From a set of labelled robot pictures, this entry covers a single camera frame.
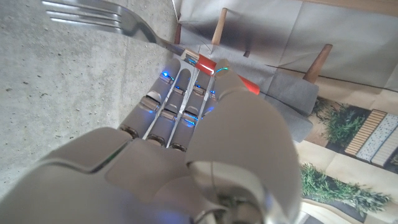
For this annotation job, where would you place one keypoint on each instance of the printed room backdrop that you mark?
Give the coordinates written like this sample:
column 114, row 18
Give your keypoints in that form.
column 342, row 46

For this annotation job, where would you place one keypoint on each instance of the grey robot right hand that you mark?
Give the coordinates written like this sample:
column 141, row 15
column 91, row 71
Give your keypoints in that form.
column 140, row 180

